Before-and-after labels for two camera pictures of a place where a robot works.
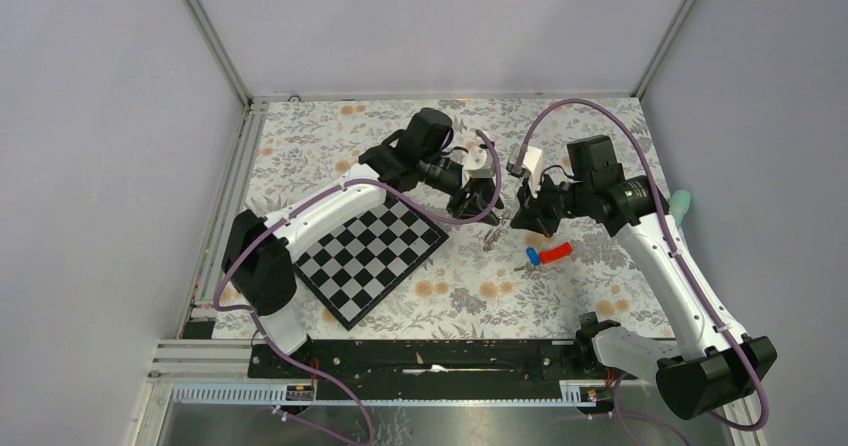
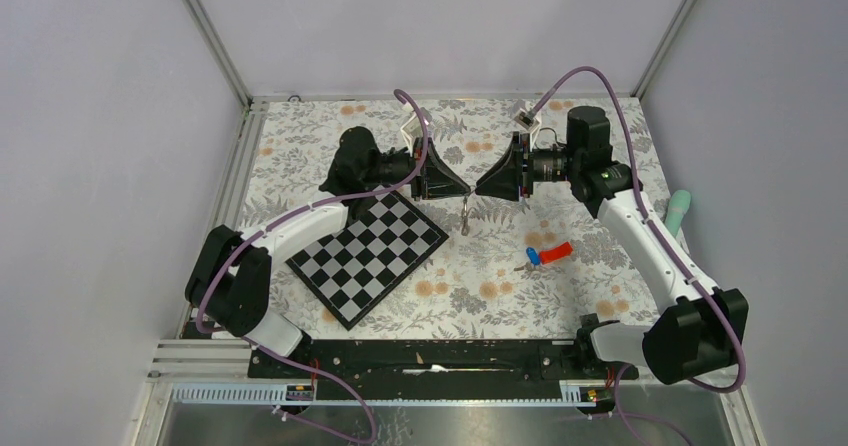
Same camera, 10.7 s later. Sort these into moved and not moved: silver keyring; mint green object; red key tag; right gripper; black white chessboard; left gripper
Moved: silver keyring; left gripper; right gripper
Not moved: mint green object; red key tag; black white chessboard
